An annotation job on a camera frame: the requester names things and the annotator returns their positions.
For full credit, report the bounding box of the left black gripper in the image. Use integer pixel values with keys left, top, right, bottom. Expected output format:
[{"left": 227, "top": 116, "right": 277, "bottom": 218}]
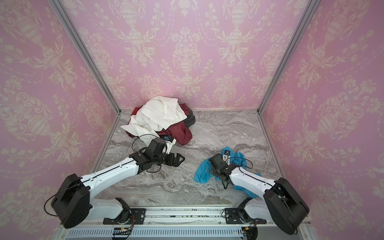
[{"left": 153, "top": 151, "right": 187, "bottom": 166}]

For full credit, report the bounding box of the teal cloth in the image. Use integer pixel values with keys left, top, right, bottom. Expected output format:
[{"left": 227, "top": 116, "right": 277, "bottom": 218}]
[{"left": 194, "top": 147, "right": 259, "bottom": 199}]

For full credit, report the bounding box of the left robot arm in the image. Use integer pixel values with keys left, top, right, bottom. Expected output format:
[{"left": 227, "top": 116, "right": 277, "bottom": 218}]
[{"left": 51, "top": 138, "right": 185, "bottom": 229}]

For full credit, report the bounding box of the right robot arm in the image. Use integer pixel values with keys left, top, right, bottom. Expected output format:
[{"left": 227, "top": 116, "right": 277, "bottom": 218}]
[{"left": 209, "top": 154, "right": 310, "bottom": 235}]

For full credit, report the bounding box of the dark grey garment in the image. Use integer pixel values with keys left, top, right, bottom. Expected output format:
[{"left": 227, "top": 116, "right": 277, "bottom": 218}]
[{"left": 184, "top": 109, "right": 196, "bottom": 128}]

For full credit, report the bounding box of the white shirt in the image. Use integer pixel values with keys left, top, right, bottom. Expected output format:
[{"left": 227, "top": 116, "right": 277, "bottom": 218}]
[{"left": 121, "top": 96, "right": 187, "bottom": 146}]

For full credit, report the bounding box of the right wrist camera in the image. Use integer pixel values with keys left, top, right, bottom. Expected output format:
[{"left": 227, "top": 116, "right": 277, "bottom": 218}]
[{"left": 222, "top": 150, "right": 231, "bottom": 165}]

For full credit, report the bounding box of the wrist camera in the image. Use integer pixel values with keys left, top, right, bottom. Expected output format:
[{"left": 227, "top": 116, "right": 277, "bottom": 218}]
[
  {"left": 222, "top": 150, "right": 231, "bottom": 165},
  {"left": 161, "top": 135, "right": 177, "bottom": 154}
]

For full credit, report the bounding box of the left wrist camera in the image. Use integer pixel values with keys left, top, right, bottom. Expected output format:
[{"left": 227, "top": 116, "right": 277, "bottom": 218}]
[{"left": 161, "top": 135, "right": 177, "bottom": 154}]

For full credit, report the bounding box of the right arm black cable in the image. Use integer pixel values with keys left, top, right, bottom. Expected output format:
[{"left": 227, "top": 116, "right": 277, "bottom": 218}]
[{"left": 229, "top": 156, "right": 254, "bottom": 170}]

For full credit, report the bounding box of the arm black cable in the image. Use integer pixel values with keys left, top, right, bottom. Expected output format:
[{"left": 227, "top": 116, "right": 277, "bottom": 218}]
[
  {"left": 229, "top": 156, "right": 254, "bottom": 170},
  {"left": 131, "top": 133, "right": 164, "bottom": 174}
]

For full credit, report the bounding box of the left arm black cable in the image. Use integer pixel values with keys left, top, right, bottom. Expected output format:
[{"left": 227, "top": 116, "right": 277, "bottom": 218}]
[{"left": 131, "top": 133, "right": 164, "bottom": 174}]

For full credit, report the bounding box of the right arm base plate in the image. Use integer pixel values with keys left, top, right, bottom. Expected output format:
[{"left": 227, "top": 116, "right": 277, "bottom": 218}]
[{"left": 222, "top": 208, "right": 267, "bottom": 226}]

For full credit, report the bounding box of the aluminium front rail frame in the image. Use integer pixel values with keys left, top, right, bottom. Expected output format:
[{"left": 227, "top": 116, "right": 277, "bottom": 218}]
[{"left": 53, "top": 205, "right": 317, "bottom": 240}]

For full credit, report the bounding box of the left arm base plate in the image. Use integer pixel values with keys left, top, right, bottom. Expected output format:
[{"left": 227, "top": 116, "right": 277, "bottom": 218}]
[{"left": 103, "top": 208, "right": 146, "bottom": 226}]

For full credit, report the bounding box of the right corner aluminium post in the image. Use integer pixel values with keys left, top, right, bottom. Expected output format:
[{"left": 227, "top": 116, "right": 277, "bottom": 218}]
[{"left": 258, "top": 0, "right": 321, "bottom": 115}]

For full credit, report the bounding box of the corner aluminium post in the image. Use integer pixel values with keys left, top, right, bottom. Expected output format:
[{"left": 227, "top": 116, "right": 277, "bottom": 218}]
[
  {"left": 48, "top": 0, "right": 121, "bottom": 115},
  {"left": 258, "top": 0, "right": 321, "bottom": 115}
]

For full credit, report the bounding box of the left corner aluminium post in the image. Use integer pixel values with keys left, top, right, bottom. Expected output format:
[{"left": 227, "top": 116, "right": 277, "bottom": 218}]
[{"left": 48, "top": 0, "right": 121, "bottom": 115}]

